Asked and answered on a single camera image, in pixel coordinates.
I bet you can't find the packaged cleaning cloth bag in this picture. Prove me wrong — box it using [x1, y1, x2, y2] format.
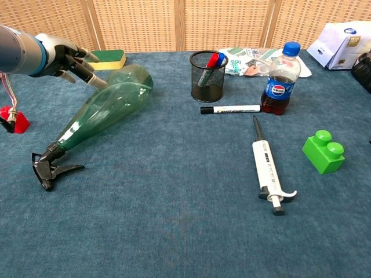
[217, 47, 313, 78]

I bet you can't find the large dark drink bottle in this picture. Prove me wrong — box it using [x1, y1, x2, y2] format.
[351, 49, 371, 94]

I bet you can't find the white and blue paper bag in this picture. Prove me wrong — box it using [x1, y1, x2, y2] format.
[306, 20, 371, 71]

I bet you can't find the white marker with black cap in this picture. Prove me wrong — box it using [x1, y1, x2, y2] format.
[200, 104, 261, 115]

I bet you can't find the bamboo folding screen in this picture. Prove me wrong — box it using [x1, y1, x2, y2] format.
[0, 0, 371, 53]

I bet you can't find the green toy building block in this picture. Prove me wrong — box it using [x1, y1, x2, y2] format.
[301, 130, 346, 175]

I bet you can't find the red-capped marker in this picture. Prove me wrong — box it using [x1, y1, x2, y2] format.
[198, 53, 220, 87]

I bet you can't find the red toy building block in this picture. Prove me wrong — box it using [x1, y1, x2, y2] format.
[0, 105, 31, 134]

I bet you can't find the green transparent spray bottle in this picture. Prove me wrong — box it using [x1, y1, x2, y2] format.
[31, 63, 154, 192]

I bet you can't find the white lab pipette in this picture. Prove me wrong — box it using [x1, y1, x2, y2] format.
[252, 115, 298, 217]

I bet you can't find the blue carpet table mat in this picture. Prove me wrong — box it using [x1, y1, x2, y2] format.
[0, 50, 371, 278]

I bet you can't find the small cola bottle blue cap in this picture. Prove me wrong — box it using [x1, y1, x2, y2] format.
[260, 41, 302, 116]

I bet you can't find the black mesh pen holder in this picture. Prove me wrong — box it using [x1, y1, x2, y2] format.
[189, 50, 229, 103]

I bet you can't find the left arm wrist cable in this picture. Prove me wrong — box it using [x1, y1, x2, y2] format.
[0, 72, 18, 134]

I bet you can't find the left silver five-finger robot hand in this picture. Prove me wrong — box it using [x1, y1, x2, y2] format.
[35, 33, 108, 89]

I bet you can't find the green and yellow sponge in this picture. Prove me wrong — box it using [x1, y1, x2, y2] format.
[83, 49, 127, 71]

